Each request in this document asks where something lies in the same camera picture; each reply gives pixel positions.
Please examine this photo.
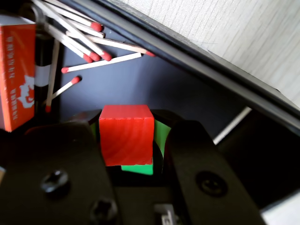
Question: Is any red tipped wooden match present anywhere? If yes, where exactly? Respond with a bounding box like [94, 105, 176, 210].
[44, 25, 94, 64]
[31, 0, 113, 62]
[61, 52, 143, 74]
[66, 30, 157, 58]
[42, 0, 104, 32]
[43, 22, 102, 62]
[45, 39, 60, 113]
[48, 75, 82, 100]
[67, 21, 105, 39]

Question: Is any pale headless wooden stick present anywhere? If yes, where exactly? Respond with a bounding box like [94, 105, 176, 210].
[212, 106, 253, 145]

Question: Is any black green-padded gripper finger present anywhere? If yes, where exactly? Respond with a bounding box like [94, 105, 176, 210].
[0, 109, 123, 225]

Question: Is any green wooden cube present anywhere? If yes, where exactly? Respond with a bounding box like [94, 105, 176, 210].
[120, 163, 154, 176]

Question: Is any red wooden cube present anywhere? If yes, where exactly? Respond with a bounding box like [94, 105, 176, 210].
[98, 104, 155, 167]

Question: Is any orange matchbox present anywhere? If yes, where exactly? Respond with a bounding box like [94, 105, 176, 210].
[0, 15, 37, 133]

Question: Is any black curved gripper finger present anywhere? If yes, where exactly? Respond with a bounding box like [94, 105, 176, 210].
[153, 109, 268, 225]

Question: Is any black cylinder with white band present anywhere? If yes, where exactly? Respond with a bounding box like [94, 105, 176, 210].
[34, 22, 61, 108]

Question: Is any black cardboard box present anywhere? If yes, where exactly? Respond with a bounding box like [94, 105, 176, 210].
[0, 0, 300, 211]

